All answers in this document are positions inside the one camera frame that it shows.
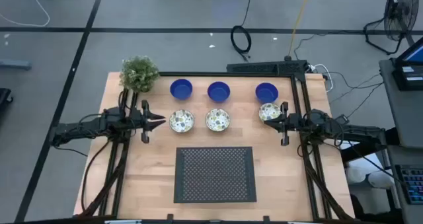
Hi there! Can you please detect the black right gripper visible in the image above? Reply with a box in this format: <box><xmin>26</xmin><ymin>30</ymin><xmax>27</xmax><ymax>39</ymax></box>
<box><xmin>264</xmin><ymin>101</ymin><xmax>303</xmax><ymax>147</ymax></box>

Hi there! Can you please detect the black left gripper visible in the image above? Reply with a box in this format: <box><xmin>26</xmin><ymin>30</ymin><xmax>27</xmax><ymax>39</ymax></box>
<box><xmin>131</xmin><ymin>99</ymin><xmax>167</xmax><ymax>144</ymax></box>

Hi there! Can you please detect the yellow leaf-patterned mini bowl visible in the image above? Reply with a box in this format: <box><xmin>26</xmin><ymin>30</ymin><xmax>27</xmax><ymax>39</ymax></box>
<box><xmin>258</xmin><ymin>102</ymin><xmax>282</xmax><ymax>123</ymax></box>
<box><xmin>205</xmin><ymin>108</ymin><xmax>231</xmax><ymax>132</ymax></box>
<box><xmin>169</xmin><ymin>109</ymin><xmax>195</xmax><ymax>133</ymax></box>

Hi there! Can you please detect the blue plastic mini bowl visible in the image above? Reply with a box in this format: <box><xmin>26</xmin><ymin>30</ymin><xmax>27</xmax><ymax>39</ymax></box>
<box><xmin>207</xmin><ymin>81</ymin><xmax>231</xmax><ymax>103</ymax></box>
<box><xmin>169</xmin><ymin>78</ymin><xmax>194</xmax><ymax>101</ymax></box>
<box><xmin>254</xmin><ymin>82</ymin><xmax>279</xmax><ymax>104</ymax></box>

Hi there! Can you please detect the green potted plant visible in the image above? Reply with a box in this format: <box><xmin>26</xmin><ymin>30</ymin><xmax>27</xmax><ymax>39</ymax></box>
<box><xmin>119</xmin><ymin>55</ymin><xmax>161</xmax><ymax>93</ymax></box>

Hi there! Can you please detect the black perforated metal rack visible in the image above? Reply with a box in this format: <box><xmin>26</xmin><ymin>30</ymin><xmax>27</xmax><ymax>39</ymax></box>
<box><xmin>173</xmin><ymin>146</ymin><xmax>258</xmax><ymax>204</ymax></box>

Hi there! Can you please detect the black diagonal bar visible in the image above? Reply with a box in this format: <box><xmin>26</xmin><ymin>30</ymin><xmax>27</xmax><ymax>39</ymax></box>
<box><xmin>340</xmin><ymin>128</ymin><xmax>401</xmax><ymax>164</ymax></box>

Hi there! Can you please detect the clear plastic cup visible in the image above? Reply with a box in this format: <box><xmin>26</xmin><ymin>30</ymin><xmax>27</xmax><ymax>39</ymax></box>
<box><xmin>367</xmin><ymin>170</ymin><xmax>396</xmax><ymax>190</ymax></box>
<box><xmin>345</xmin><ymin>166</ymin><xmax>367</xmax><ymax>185</ymax></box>

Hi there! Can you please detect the white paper sheet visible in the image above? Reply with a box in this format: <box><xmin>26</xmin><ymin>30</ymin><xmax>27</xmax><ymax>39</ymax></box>
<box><xmin>339</xmin><ymin>139</ymin><xmax>386</xmax><ymax>175</ymax></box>

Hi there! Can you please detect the grey side desk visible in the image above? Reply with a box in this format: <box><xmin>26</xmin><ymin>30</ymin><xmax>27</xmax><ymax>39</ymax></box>
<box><xmin>379</xmin><ymin>57</ymin><xmax>423</xmax><ymax>224</ymax></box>

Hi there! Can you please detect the black laptop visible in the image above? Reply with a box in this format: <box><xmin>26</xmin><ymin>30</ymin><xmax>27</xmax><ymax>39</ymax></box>
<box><xmin>391</xmin><ymin>36</ymin><xmax>423</xmax><ymax>92</ymax></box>

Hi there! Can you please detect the grey floor bar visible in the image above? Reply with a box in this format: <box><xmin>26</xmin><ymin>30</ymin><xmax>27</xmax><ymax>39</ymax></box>
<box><xmin>0</xmin><ymin>59</ymin><xmax>33</xmax><ymax>71</ymax></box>

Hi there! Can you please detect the backlit black keyboard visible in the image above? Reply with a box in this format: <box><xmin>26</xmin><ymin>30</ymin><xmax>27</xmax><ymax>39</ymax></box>
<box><xmin>395</xmin><ymin>164</ymin><xmax>423</xmax><ymax>205</ymax></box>

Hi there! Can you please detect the black floor fan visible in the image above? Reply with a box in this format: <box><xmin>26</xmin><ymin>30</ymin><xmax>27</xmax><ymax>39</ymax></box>
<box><xmin>363</xmin><ymin>0</ymin><xmax>420</xmax><ymax>56</ymax></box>

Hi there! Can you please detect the black aluminium table frame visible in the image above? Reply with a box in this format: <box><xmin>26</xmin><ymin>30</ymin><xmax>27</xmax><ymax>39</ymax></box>
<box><xmin>79</xmin><ymin>71</ymin><xmax>356</xmax><ymax>222</ymax></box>

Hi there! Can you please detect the white looped cable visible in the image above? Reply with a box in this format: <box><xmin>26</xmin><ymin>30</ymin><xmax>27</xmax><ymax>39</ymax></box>
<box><xmin>310</xmin><ymin>63</ymin><xmax>334</xmax><ymax>93</ymax></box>

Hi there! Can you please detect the coiled black cable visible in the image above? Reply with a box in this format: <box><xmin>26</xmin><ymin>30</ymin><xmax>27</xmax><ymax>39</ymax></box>
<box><xmin>230</xmin><ymin>0</ymin><xmax>254</xmax><ymax>62</ymax></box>

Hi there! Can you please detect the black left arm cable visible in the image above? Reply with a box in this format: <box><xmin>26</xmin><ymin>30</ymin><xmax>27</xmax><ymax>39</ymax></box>
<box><xmin>81</xmin><ymin>139</ymin><xmax>112</xmax><ymax>215</ymax></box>

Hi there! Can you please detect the yellow cable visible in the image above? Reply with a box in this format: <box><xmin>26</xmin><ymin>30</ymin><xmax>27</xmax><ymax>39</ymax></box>
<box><xmin>287</xmin><ymin>0</ymin><xmax>313</xmax><ymax>58</ymax></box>

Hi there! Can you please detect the white floor cable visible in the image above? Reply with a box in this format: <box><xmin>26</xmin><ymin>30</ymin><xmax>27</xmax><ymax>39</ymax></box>
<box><xmin>0</xmin><ymin>0</ymin><xmax>51</xmax><ymax>28</ymax></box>

